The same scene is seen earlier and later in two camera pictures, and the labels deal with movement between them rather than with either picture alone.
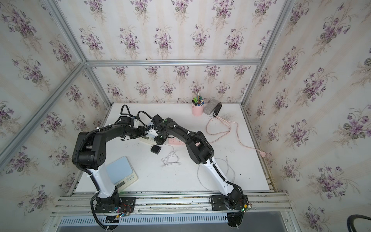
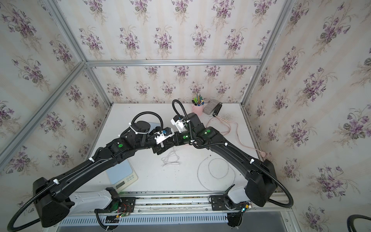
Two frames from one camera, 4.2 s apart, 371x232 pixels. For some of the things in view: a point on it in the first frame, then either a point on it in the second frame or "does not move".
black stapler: (217, 109) does not move
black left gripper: (141, 131) → (159, 149)
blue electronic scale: (121, 172) does not move
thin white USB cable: (227, 162) does not move
